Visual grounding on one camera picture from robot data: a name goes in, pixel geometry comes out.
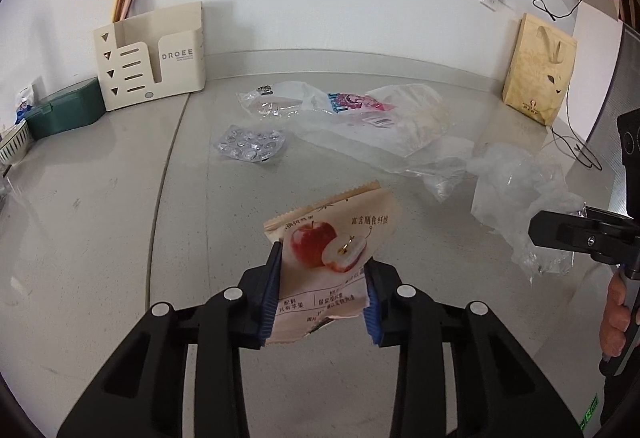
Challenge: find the person's right hand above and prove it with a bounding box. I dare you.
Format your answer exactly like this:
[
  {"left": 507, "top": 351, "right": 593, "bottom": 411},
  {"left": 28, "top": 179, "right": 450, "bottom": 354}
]
[{"left": 601, "top": 268, "right": 633, "bottom": 361}]

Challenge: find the small white blue packet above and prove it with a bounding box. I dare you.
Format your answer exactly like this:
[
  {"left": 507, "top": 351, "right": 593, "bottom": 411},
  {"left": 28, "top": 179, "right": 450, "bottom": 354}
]
[{"left": 14, "top": 85, "right": 36, "bottom": 125}]

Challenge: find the brown paper bag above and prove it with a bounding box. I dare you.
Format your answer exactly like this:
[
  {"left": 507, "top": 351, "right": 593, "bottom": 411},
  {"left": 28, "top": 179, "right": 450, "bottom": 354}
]
[{"left": 502, "top": 12, "right": 578, "bottom": 127}]

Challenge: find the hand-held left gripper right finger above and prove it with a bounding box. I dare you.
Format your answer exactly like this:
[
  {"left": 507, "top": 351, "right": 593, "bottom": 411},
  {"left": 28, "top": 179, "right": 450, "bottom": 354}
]
[{"left": 362, "top": 258, "right": 586, "bottom": 438}]

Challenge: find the tan apple snack packet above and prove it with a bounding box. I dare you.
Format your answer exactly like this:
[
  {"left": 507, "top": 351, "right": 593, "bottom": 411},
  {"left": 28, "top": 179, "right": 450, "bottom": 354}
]
[{"left": 263, "top": 181, "right": 403, "bottom": 346}]

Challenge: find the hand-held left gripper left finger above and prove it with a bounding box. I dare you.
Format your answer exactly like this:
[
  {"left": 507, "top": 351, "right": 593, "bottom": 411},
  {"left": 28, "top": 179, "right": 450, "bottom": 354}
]
[{"left": 56, "top": 242, "right": 283, "bottom": 438}]

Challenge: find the cream desk organizer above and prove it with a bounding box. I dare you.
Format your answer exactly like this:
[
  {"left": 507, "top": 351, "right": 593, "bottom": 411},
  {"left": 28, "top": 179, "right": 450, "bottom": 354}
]
[{"left": 92, "top": 1, "right": 207, "bottom": 112}]

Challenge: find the white basket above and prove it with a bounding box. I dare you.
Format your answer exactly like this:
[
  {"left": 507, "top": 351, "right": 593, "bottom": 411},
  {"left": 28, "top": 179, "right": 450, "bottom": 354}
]
[{"left": 0, "top": 120, "right": 33, "bottom": 166}]

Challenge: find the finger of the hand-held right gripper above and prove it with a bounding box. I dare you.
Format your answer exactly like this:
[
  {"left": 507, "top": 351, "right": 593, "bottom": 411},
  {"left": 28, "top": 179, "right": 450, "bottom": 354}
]
[
  {"left": 586, "top": 207, "right": 640, "bottom": 233},
  {"left": 528, "top": 211, "right": 621, "bottom": 263}
]

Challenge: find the silver blister pack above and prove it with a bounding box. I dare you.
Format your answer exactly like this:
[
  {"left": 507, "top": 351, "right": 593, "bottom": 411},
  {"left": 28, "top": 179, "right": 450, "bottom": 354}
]
[{"left": 212, "top": 125, "right": 286, "bottom": 163}]

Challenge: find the large clear plastic bag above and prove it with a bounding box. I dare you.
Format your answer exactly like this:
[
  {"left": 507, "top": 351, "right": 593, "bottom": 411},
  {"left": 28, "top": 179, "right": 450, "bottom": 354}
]
[{"left": 237, "top": 82, "right": 475, "bottom": 203}]

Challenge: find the green lidded box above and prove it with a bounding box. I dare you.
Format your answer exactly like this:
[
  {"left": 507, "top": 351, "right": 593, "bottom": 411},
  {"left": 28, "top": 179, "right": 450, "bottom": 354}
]
[{"left": 24, "top": 78, "right": 107, "bottom": 141}]

